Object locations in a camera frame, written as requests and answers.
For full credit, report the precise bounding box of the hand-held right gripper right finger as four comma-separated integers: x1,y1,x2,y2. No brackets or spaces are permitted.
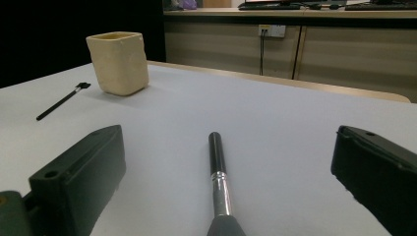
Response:
330,125,417,236

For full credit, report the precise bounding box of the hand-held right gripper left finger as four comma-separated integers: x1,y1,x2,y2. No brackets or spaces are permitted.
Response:
29,124,127,236

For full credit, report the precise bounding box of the thin black makeup brush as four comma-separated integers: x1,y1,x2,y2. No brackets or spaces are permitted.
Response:
35,82,91,122

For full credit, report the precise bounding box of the beige square cup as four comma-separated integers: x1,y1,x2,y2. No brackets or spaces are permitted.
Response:
86,30,150,97

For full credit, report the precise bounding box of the long beige counter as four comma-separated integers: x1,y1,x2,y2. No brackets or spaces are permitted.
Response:
162,7,417,103

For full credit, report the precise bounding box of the white table mat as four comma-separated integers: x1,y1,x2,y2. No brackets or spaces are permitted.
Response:
0,61,417,236

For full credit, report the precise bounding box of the black curtain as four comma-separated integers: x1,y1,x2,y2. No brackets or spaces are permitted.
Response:
0,0,166,89

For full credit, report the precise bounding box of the black keyboard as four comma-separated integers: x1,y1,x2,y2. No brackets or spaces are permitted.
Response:
344,2,417,12
238,2,304,11

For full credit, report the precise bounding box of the purple object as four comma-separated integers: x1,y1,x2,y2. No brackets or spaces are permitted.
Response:
178,0,198,10

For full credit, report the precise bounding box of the black power cable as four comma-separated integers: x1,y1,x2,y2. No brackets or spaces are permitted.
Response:
259,29,266,77

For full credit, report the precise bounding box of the white wall socket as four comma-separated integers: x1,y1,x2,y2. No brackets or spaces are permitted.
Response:
258,24,286,38

